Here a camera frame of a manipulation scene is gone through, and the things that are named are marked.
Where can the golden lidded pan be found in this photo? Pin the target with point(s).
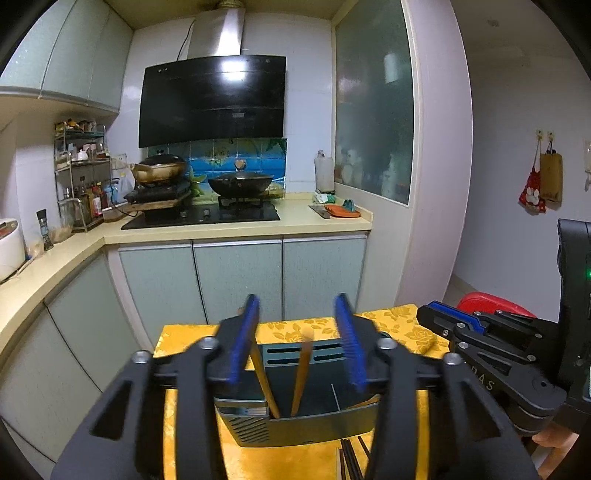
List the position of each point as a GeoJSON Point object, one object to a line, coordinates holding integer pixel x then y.
{"type": "Point", "coordinates": [159, 168]}

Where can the orange cutting board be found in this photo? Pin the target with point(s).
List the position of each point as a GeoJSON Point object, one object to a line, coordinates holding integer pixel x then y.
{"type": "Point", "coordinates": [344, 210]}

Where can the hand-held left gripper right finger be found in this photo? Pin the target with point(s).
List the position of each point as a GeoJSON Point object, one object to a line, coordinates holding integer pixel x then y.
{"type": "Point", "coordinates": [351, 346]}

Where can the white plastic container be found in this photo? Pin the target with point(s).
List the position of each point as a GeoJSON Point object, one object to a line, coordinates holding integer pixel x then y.
{"type": "Point", "coordinates": [324, 173]}

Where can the dark green utensil holder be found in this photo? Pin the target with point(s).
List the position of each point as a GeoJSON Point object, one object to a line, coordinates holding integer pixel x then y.
{"type": "Point", "coordinates": [314, 424]}

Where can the blue tile mural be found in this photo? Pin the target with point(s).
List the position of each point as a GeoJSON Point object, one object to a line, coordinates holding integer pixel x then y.
{"type": "Point", "coordinates": [258, 157]}

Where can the brown hanging bag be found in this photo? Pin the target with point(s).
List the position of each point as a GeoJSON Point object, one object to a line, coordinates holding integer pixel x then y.
{"type": "Point", "coordinates": [551, 175]}

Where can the red hanging cloth ornament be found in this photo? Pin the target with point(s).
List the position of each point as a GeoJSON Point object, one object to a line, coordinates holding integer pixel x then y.
{"type": "Point", "coordinates": [532, 194]}

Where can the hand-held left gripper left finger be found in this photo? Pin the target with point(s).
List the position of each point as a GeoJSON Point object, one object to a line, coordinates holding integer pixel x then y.
{"type": "Point", "coordinates": [244, 341]}

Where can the black wok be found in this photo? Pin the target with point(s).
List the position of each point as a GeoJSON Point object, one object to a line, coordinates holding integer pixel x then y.
{"type": "Point", "coordinates": [240, 182]}

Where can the beige kitchen countertop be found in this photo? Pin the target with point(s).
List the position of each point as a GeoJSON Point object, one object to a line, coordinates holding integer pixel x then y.
{"type": "Point", "coordinates": [295, 224]}

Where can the light wooden chopstick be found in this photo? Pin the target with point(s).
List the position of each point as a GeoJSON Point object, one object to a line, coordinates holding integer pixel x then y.
{"type": "Point", "coordinates": [358, 406]}
{"type": "Point", "coordinates": [265, 383]}

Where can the dark wooden chopstick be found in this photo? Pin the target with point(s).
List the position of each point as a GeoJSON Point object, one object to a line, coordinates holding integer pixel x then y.
{"type": "Point", "coordinates": [353, 464]}
{"type": "Point", "coordinates": [364, 447]}
{"type": "Point", "coordinates": [344, 461]}

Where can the yellow floral tablecloth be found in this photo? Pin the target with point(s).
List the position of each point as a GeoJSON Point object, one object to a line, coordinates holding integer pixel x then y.
{"type": "Point", "coordinates": [286, 330]}

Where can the red plastic stool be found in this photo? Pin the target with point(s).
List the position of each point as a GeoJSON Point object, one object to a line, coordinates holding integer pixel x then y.
{"type": "Point", "coordinates": [494, 304]}

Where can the black pepper grinder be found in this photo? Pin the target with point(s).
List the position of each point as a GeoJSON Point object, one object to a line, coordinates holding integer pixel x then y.
{"type": "Point", "coordinates": [45, 230]}

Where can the glass jar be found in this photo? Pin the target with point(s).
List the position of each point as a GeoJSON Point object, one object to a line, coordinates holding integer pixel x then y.
{"type": "Point", "coordinates": [66, 224]}

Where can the black range hood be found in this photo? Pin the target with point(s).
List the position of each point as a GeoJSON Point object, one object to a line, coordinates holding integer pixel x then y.
{"type": "Point", "coordinates": [212, 101]}

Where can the pale green base cabinets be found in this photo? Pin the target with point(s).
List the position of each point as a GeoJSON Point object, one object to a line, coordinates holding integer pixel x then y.
{"type": "Point", "coordinates": [157, 286]}

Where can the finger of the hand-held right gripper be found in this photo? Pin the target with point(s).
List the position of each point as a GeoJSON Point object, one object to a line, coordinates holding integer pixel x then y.
{"type": "Point", "coordinates": [436, 325]}
{"type": "Point", "coordinates": [455, 314]}

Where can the brown wooden chopstick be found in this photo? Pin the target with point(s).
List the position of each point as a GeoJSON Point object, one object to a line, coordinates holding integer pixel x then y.
{"type": "Point", "coordinates": [301, 374]}

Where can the black glass gas hob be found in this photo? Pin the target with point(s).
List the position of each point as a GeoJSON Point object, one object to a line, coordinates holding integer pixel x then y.
{"type": "Point", "coordinates": [198, 219]}

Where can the metal spice rack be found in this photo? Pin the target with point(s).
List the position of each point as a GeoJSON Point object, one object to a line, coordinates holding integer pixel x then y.
{"type": "Point", "coordinates": [83, 184]}

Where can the wooden board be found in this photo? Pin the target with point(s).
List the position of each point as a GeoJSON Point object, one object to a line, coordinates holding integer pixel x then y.
{"type": "Point", "coordinates": [157, 206]}

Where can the pale green wall cabinets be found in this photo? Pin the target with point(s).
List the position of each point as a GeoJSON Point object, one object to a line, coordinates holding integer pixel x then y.
{"type": "Point", "coordinates": [69, 50]}

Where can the white rice cooker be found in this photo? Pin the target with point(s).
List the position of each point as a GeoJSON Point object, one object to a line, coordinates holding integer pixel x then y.
{"type": "Point", "coordinates": [11, 249]}

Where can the frosted glass partition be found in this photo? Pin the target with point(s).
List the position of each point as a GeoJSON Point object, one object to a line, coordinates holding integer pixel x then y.
{"type": "Point", "coordinates": [374, 101]}

